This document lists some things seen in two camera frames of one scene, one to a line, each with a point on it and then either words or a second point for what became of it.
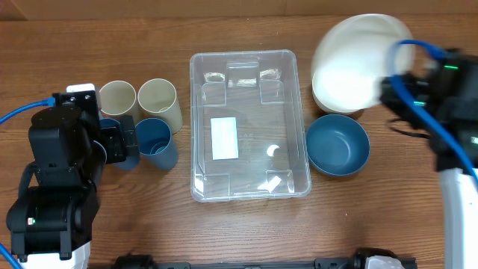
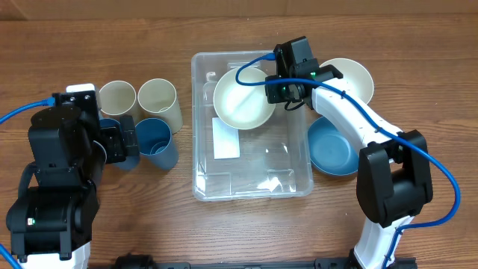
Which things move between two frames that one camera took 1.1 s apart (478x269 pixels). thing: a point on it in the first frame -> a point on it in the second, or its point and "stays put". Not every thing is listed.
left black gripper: x=119 y=149 stays put
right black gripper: x=387 y=90 -> x=270 y=93
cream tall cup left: x=118 y=98 stays put
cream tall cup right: x=157 y=99 stays put
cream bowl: x=352 y=59 -> x=241 y=106
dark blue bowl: x=337 y=145 stays put
